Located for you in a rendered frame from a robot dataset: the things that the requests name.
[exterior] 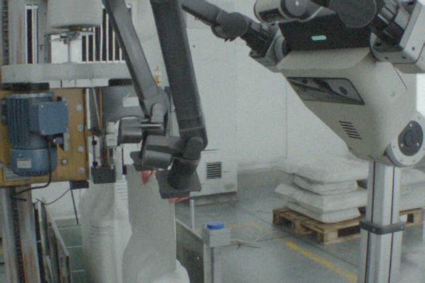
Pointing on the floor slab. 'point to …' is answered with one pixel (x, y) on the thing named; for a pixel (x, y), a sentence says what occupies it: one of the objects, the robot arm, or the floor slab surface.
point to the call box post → (216, 264)
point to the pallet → (303, 224)
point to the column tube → (10, 256)
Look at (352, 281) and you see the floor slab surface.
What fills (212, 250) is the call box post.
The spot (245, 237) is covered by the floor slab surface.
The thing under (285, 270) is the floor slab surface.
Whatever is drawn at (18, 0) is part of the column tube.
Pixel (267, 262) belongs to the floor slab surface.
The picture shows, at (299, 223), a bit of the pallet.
